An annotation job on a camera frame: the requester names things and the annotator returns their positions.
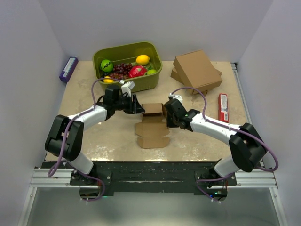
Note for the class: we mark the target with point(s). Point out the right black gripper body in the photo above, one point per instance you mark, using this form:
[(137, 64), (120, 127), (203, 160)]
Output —
[(171, 121)]

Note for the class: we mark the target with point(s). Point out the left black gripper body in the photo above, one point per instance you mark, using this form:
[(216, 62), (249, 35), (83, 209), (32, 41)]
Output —
[(125, 104)]

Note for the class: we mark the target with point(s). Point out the brown cardboard box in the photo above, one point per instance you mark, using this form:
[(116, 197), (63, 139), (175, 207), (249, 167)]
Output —
[(152, 131)]

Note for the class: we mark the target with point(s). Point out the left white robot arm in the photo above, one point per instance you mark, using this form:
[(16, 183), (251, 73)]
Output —
[(66, 134)]

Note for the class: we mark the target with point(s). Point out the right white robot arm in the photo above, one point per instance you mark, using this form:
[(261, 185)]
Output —
[(244, 142)]

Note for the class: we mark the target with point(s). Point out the bottom folded cardboard box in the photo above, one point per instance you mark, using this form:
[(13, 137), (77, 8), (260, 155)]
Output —
[(176, 76)]

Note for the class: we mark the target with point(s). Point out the folded cardboard box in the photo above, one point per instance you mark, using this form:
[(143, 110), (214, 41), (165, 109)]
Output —
[(196, 70), (176, 76)]

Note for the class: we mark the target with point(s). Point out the red flat box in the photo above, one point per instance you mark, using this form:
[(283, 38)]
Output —
[(223, 112)]

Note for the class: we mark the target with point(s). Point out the top folded cardboard box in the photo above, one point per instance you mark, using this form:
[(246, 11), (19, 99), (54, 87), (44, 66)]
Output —
[(196, 70)]

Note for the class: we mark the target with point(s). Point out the purple white small box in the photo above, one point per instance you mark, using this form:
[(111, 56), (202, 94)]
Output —
[(68, 69)]

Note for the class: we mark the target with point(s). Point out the yellow lemon front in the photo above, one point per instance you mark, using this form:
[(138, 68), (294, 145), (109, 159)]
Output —
[(108, 79)]

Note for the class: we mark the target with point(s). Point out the yellow lemon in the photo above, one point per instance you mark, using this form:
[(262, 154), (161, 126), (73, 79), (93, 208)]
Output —
[(142, 60), (108, 79)]

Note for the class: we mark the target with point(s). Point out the purple grape bunch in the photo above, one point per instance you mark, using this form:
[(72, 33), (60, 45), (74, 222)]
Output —
[(121, 71)]

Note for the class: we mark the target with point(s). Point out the red dragon fruit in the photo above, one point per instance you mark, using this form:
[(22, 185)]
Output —
[(137, 71)]

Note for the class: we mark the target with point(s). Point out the small green lime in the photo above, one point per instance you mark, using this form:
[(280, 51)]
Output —
[(151, 71)]

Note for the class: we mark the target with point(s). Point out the green round fruit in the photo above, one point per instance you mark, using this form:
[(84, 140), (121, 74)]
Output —
[(106, 65)]

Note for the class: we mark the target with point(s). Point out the yellow lemon back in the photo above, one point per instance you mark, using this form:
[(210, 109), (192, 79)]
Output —
[(142, 60)]

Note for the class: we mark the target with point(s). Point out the olive green plastic basket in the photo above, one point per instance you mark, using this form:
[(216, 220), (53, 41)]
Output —
[(128, 54)]

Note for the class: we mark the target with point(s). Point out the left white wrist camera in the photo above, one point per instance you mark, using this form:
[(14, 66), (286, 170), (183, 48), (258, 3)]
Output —
[(127, 87)]

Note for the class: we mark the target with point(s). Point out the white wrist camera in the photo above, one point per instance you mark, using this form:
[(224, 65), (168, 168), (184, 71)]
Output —
[(127, 87), (174, 96)]

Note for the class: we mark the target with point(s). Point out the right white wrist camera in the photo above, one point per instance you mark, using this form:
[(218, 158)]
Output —
[(174, 96)]

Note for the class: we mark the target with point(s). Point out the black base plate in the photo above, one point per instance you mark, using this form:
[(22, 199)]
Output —
[(110, 177)]

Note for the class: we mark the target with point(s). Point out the aluminium frame rail right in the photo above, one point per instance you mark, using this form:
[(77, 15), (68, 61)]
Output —
[(235, 71)]

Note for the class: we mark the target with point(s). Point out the aluminium frame rail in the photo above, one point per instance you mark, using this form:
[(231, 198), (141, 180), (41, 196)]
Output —
[(235, 71), (61, 179)]

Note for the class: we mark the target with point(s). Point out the aluminium frame rail front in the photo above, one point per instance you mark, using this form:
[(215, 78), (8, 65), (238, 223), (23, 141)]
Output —
[(61, 179)]

